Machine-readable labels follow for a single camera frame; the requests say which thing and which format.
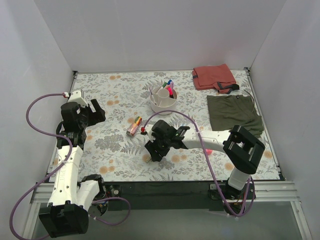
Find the gold binder clip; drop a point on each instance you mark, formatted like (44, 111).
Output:
(148, 159)

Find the folded olive green cloth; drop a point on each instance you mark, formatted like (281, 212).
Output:
(229, 110)

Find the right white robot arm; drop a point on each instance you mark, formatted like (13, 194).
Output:
(243, 149)

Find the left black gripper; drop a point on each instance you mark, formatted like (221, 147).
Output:
(93, 113)

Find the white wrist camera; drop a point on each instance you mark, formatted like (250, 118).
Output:
(76, 96)
(147, 131)

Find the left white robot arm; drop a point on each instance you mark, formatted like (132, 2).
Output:
(67, 210)

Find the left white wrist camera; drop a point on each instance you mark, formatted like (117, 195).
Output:
(76, 96)

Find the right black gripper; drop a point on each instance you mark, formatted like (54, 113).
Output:
(155, 152)

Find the folded red cloth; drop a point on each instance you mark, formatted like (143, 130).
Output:
(219, 78)

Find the white divided round organizer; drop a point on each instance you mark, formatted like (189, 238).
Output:
(163, 100)

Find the pink round sharpener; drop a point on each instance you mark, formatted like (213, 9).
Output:
(209, 151)

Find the pink black highlighter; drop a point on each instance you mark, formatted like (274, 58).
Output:
(170, 89)

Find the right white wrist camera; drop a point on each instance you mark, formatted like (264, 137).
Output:
(147, 131)

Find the floral patterned table mat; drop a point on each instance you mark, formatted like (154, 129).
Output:
(108, 151)

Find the aluminium front rail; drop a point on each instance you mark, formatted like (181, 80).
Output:
(265, 191)

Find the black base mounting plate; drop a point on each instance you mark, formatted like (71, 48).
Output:
(168, 195)

